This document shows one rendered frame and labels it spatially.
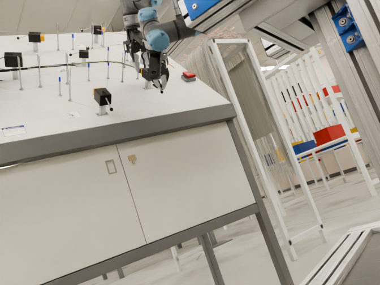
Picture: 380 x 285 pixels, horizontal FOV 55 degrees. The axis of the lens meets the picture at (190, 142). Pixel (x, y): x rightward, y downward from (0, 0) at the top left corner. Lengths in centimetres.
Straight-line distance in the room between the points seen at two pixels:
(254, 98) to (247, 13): 181
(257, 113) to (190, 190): 126
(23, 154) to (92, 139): 24
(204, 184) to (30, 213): 68
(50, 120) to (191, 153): 57
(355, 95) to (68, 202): 96
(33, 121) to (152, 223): 57
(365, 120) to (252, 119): 186
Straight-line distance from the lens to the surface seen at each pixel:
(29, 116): 149
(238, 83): 276
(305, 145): 485
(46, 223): 133
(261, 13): 86
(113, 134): 141
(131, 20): 174
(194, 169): 155
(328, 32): 93
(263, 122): 263
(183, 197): 150
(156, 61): 153
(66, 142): 136
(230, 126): 173
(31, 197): 134
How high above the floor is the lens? 47
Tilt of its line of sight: 10 degrees up
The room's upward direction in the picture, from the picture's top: 19 degrees counter-clockwise
